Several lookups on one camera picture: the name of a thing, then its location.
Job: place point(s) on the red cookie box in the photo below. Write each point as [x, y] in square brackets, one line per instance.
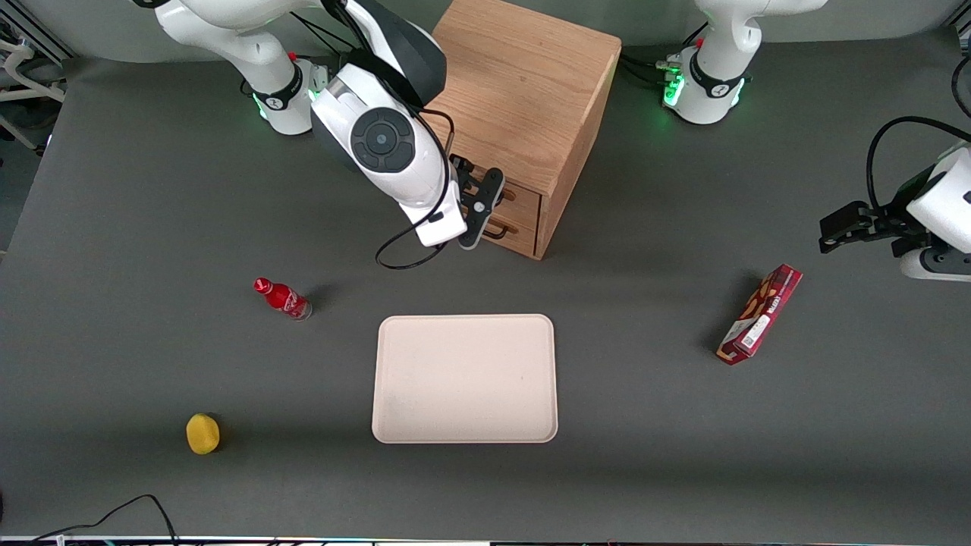
[758, 315]

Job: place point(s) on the white tube frame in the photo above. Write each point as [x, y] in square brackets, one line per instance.
[38, 89]

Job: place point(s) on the beige plastic tray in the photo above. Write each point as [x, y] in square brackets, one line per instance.
[464, 379]

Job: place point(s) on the wooden drawer cabinet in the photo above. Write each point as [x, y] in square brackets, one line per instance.
[531, 76]

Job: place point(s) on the small red soda bottle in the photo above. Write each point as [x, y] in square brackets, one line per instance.
[284, 299]

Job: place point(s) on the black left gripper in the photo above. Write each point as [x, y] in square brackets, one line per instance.
[892, 222]

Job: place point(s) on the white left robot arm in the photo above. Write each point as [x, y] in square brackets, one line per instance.
[721, 45]

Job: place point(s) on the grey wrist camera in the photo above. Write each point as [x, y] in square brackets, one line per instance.
[444, 231]
[937, 265]

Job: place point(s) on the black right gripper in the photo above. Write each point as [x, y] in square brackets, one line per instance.
[460, 165]

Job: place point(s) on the aluminium frame rail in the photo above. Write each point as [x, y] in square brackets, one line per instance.
[963, 19]
[45, 42]

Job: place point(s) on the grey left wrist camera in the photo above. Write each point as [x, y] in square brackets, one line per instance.
[937, 265]

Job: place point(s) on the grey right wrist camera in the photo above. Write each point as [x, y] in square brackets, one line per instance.
[444, 231]

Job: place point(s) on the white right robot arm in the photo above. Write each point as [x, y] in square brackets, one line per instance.
[341, 106]

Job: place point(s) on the yellow lemon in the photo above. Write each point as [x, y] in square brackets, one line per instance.
[202, 434]

